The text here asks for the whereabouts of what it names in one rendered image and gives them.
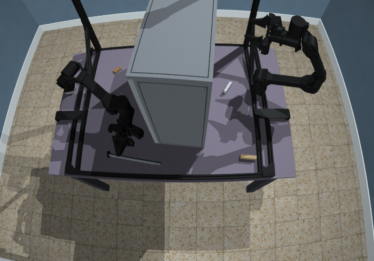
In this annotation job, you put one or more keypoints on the tan rectangular block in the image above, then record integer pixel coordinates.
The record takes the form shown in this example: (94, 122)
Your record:
(248, 157)

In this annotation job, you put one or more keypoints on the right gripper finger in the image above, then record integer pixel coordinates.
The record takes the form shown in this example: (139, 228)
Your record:
(118, 144)
(124, 145)

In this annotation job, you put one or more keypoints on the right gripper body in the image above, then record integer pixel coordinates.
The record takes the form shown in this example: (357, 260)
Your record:
(118, 128)

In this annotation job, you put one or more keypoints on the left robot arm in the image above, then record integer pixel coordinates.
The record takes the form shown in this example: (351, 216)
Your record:
(296, 35)

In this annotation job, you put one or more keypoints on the tan domino tile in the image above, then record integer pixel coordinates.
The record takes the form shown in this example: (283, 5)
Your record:
(117, 69)

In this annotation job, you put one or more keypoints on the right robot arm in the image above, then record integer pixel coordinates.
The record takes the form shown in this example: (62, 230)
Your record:
(112, 103)

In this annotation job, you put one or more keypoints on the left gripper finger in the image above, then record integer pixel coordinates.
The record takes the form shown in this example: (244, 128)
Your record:
(257, 41)
(260, 22)

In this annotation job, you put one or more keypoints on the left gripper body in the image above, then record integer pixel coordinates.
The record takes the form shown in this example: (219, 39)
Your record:
(269, 39)

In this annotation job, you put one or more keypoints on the tall grey cabinet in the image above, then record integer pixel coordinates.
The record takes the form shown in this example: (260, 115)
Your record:
(172, 67)

